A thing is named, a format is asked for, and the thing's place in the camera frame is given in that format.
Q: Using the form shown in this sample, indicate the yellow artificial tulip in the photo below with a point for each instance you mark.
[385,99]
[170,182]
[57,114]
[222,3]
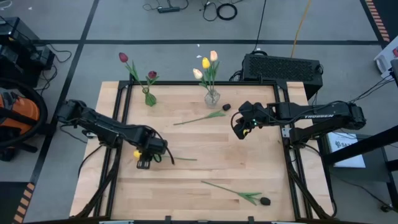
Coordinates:
[206,63]
[136,154]

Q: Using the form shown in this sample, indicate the cream artificial tulip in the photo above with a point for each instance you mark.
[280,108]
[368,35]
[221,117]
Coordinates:
[197,73]

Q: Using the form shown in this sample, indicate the clear glass vase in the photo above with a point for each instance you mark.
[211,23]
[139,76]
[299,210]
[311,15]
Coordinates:
[212,101]

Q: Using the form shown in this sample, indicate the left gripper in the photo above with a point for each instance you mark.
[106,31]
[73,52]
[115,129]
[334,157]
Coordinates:
[152,144]

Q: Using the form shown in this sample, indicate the black equipment case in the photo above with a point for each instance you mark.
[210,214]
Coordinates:
[15,34]

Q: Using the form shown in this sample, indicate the black power strip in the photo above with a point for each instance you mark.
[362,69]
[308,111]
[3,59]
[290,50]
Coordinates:
[168,9]

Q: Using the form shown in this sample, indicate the orange shop vacuum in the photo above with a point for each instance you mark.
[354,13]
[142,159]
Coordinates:
[21,109]

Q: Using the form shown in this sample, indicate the green glass vase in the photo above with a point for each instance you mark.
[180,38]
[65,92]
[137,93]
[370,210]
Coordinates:
[150,100]

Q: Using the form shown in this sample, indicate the peach artificial tulip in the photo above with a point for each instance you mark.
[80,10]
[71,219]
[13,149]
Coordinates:
[213,56]

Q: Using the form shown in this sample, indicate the white device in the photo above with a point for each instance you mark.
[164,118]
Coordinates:
[384,59]

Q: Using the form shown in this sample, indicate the small black equipment box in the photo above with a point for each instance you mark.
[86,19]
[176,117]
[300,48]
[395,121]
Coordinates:
[43,57]

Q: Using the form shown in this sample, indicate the silver arm base bracket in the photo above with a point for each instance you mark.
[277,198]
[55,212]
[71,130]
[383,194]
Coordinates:
[286,133]

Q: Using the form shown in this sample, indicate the white printed paper sheet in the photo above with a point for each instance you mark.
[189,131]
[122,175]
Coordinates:
[354,162]

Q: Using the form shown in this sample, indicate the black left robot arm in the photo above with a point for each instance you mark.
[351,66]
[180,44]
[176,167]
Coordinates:
[102,127]

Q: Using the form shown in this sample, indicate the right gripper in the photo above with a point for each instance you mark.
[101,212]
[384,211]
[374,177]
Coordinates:
[253,113]

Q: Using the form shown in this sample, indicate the dark red artificial tulip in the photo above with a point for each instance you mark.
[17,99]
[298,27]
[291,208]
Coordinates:
[152,74]
[123,57]

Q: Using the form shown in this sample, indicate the orange vacuum cleaner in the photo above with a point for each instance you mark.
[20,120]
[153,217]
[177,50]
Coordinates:
[45,109]

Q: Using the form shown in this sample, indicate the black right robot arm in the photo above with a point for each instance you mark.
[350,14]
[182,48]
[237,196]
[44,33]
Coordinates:
[311,113]

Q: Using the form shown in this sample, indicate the black perforated computer case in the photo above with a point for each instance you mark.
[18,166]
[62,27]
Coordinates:
[280,68]

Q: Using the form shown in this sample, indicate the black artificial tulip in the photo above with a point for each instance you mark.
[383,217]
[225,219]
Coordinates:
[226,107]
[265,201]

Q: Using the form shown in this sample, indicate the black metal cart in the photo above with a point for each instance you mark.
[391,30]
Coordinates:
[373,142]

